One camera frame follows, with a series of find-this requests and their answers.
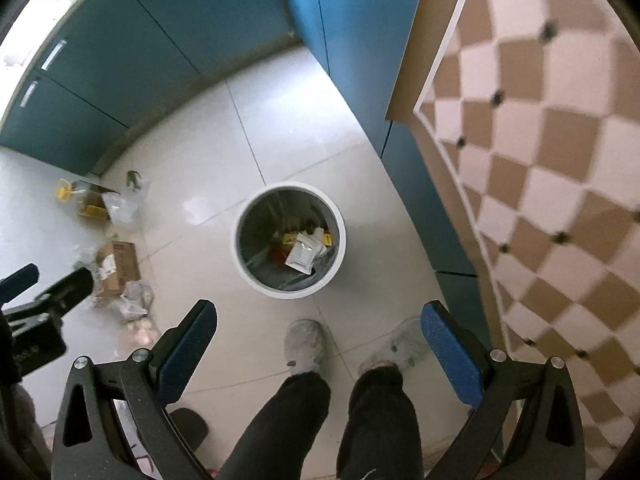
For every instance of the blue kitchen cabinet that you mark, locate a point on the blue kitchen cabinet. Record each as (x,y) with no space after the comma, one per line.
(110,67)

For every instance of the white packet in bin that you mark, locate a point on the white packet in bin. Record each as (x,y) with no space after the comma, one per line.
(306,249)

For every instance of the brown cardboard box on floor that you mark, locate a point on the brown cardboard box on floor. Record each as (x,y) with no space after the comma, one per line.
(117,266)

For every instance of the white round trash bin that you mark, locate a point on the white round trash bin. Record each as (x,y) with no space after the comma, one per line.
(265,231)

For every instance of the yellow capped oil bottle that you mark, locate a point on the yellow capped oil bottle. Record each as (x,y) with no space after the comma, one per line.
(84,197)

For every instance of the right black trouser leg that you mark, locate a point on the right black trouser leg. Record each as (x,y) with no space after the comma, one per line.
(382,438)

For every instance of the clear plastic bag with greens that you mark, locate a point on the clear plastic bag with greens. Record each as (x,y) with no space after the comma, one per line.
(124,208)

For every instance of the checkered beige table cloth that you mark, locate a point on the checkered beige table cloth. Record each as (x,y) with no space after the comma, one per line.
(527,112)

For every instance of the left grey slipper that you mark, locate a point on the left grey slipper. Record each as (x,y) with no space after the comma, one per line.
(304,346)

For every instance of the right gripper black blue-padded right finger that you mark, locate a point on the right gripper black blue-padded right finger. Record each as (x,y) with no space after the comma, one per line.
(547,442)

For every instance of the left black trouser leg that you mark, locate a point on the left black trouser leg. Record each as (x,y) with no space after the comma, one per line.
(276,442)

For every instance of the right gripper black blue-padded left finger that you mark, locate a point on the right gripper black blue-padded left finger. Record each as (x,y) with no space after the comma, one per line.
(90,441)

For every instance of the grey slipper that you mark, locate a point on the grey slipper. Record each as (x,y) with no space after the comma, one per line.
(403,347)
(304,346)

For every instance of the black trouser leg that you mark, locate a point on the black trouser leg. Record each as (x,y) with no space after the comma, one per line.
(276,442)
(382,438)

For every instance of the right grey slipper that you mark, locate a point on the right grey slipper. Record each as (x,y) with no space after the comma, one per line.
(403,347)

